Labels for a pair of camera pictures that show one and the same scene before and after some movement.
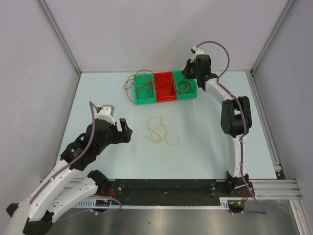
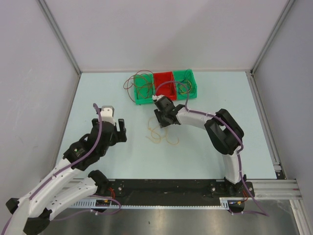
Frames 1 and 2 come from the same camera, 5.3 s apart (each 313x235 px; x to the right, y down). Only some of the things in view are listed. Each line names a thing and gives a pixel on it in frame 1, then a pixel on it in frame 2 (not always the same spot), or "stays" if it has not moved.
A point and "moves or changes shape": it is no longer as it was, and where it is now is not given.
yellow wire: x=187 y=88 moves or changes shape
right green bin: x=186 y=88 stays
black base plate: x=173 y=188 stays
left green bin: x=144 y=88 stays
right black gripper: x=185 y=72 → x=162 y=124
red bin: x=165 y=85 stays
